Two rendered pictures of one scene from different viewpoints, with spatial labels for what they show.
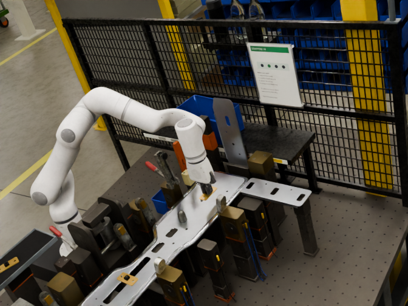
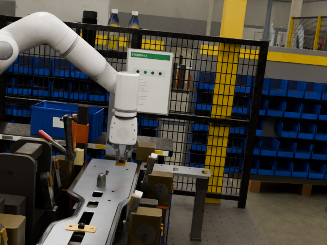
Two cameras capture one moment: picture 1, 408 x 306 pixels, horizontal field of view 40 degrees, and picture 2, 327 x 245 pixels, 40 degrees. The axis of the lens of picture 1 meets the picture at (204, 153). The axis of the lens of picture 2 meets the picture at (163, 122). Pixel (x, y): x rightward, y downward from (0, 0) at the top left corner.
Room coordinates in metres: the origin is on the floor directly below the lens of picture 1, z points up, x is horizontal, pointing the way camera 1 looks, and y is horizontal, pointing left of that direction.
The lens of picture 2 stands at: (0.60, 1.10, 1.57)
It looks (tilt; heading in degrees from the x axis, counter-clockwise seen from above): 12 degrees down; 314
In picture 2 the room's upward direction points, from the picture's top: 6 degrees clockwise
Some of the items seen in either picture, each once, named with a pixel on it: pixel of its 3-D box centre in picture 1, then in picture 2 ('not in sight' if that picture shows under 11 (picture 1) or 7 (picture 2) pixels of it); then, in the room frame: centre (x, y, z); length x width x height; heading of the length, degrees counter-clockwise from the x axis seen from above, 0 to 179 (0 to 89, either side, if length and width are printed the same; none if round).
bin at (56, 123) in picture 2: (208, 119); (67, 120); (2.35, -0.07, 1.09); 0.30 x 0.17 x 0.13; 38
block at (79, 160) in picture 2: (197, 204); (76, 192); (2.01, 0.10, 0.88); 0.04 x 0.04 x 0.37; 43
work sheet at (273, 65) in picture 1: (275, 74); (148, 81); (2.17, -0.40, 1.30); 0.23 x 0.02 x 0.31; 43
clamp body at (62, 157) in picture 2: (178, 214); (58, 201); (2.00, 0.19, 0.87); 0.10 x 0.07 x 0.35; 43
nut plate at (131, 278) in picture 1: (127, 278); (81, 226); (1.54, 0.41, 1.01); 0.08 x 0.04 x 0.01; 44
